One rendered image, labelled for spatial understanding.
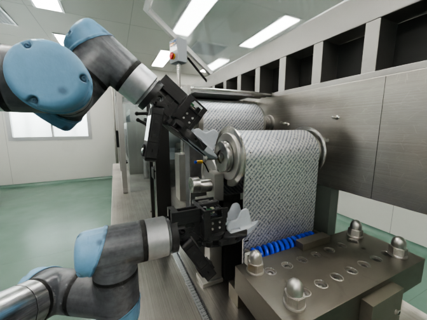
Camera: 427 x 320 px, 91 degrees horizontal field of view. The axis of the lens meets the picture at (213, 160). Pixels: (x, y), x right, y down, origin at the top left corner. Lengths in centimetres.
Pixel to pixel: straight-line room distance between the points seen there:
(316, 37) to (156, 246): 73
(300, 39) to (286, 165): 47
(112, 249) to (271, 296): 28
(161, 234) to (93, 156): 565
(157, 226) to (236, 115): 47
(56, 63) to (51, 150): 584
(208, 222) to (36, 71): 34
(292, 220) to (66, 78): 55
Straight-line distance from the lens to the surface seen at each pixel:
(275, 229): 58
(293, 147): 56
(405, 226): 330
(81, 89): 29
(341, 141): 69
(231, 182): 51
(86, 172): 609
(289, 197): 58
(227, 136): 51
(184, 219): 42
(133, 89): 44
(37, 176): 628
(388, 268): 61
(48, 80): 29
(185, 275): 69
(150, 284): 68
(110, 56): 45
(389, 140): 64
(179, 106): 46
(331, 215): 77
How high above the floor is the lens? 132
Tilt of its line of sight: 9 degrees down
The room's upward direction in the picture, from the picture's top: straight up
